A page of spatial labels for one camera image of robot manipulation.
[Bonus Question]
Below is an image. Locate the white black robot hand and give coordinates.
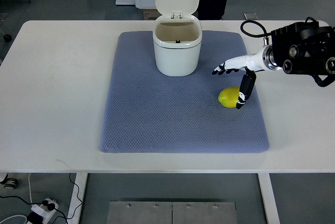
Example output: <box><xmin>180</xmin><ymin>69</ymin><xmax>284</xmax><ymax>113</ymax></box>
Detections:
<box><xmin>212</xmin><ymin>46</ymin><xmax>277</xmax><ymax>109</ymax></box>

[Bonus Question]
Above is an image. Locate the yellow lemon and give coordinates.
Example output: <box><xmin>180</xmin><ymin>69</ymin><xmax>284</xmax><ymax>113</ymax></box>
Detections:
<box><xmin>218</xmin><ymin>86</ymin><xmax>240</xmax><ymax>108</ymax></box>

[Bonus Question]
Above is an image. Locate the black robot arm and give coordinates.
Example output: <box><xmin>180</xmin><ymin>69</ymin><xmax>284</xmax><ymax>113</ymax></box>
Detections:
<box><xmin>262</xmin><ymin>17</ymin><xmax>334</xmax><ymax>76</ymax></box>

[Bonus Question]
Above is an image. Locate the white trash bin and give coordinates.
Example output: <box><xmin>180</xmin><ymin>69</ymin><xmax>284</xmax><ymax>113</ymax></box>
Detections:
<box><xmin>153</xmin><ymin>0</ymin><xmax>203</xmax><ymax>76</ymax></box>

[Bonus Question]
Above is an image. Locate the floor socket plate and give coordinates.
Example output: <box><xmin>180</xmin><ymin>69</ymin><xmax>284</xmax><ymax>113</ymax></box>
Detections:
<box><xmin>243</xmin><ymin>13</ymin><xmax>258</xmax><ymax>20</ymax></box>

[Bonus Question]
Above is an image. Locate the cardboard box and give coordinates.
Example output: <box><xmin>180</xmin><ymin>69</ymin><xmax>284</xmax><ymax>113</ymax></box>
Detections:
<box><xmin>142</xmin><ymin>9</ymin><xmax>162</xmax><ymax>20</ymax></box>

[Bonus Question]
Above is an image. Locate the blue textured mat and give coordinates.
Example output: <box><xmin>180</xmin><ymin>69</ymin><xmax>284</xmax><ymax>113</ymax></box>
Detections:
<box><xmin>99</xmin><ymin>31</ymin><xmax>270</xmax><ymax>153</ymax></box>

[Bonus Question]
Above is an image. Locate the right white table leg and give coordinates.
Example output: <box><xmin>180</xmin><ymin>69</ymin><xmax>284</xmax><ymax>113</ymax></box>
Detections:
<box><xmin>258</xmin><ymin>173</ymin><xmax>280</xmax><ymax>224</ymax></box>

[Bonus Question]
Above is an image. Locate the white power strip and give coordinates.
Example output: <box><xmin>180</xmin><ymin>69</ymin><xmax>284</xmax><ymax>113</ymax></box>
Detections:
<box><xmin>27</xmin><ymin>198</ymin><xmax>59</xmax><ymax>224</ymax></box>

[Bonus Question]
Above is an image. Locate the caster wheel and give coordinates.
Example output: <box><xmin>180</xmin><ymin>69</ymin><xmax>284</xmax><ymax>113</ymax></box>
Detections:
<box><xmin>0</xmin><ymin>173</ymin><xmax>18</xmax><ymax>189</ymax></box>

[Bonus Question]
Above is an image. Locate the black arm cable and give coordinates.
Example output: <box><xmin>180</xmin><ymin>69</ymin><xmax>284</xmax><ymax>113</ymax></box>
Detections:
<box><xmin>240</xmin><ymin>16</ymin><xmax>335</xmax><ymax>87</ymax></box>

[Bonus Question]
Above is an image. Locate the black floor cable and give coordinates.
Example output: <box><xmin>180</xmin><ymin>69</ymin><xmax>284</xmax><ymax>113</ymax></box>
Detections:
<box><xmin>0</xmin><ymin>173</ymin><xmax>83</xmax><ymax>224</ymax></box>

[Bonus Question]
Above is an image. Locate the white floor cable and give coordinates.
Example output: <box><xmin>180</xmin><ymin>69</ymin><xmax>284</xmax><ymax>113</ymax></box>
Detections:
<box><xmin>0</xmin><ymin>173</ymin><xmax>34</xmax><ymax>224</ymax></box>

